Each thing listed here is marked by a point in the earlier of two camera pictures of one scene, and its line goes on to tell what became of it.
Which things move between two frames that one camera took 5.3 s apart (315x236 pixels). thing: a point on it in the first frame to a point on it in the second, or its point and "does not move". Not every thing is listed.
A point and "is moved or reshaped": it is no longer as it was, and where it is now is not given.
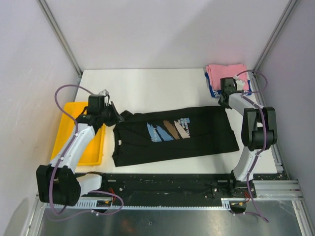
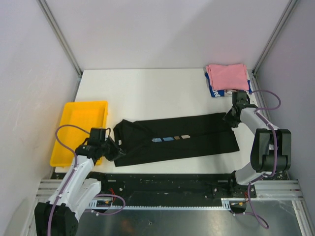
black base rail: x=171 y=188 does not move
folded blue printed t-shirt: x=216 y=93 does not move
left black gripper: x=117 y=117 to x=116 y=153
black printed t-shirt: x=155 y=134 is moved or reshaped
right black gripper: x=224 y=104 to x=227 y=118
